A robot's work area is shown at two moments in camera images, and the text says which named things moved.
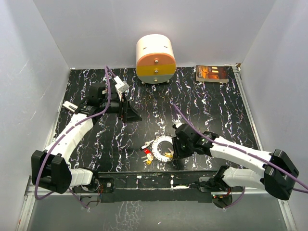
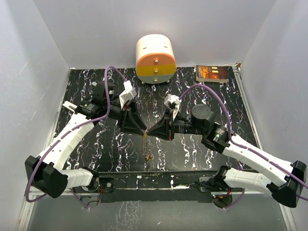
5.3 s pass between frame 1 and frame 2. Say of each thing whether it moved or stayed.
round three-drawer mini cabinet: stayed
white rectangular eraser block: stayed
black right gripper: moved
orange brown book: stayed
